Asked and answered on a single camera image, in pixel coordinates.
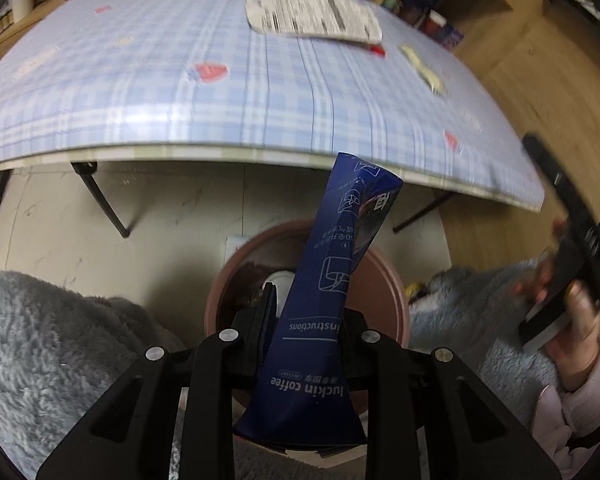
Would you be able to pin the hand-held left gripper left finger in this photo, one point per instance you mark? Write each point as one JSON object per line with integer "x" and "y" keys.
{"x": 267, "y": 320}

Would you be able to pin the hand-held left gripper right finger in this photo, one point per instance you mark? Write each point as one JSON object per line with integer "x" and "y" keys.
{"x": 380, "y": 360}

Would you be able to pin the white paper cup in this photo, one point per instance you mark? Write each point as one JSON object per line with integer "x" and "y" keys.
{"x": 282, "y": 280}

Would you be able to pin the blue coffee box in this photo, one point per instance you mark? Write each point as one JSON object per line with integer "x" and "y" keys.
{"x": 320, "y": 310}

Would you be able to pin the brown trash bin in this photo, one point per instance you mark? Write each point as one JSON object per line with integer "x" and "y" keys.
{"x": 380, "y": 290}

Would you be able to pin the cream paper strip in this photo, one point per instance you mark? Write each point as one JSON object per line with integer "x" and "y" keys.
{"x": 422, "y": 67}

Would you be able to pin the small red wrapper piece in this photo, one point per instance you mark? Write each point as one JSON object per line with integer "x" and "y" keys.
{"x": 378, "y": 50}

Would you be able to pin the white printed packet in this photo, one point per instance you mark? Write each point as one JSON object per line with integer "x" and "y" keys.
{"x": 310, "y": 15}

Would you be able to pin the person's right forearm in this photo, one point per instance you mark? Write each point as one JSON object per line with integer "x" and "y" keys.
{"x": 565, "y": 420}

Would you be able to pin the person's right hand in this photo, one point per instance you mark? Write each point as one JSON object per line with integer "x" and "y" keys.
{"x": 580, "y": 340}

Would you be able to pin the black table leg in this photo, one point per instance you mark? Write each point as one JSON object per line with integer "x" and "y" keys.
{"x": 102, "y": 200}
{"x": 420, "y": 212}

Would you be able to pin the fluffy grey-blue garment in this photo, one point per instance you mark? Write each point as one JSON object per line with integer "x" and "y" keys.
{"x": 55, "y": 360}

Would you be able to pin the small blue box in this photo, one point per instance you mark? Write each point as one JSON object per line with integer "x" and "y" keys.
{"x": 452, "y": 37}

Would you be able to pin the red paper cup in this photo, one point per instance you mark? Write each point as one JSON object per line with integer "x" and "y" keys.
{"x": 434, "y": 19}

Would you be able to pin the blue plaid tablecloth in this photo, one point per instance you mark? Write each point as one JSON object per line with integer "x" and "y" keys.
{"x": 130, "y": 85}

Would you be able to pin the dark blue printed box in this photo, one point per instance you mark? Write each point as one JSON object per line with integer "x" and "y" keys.
{"x": 422, "y": 0}

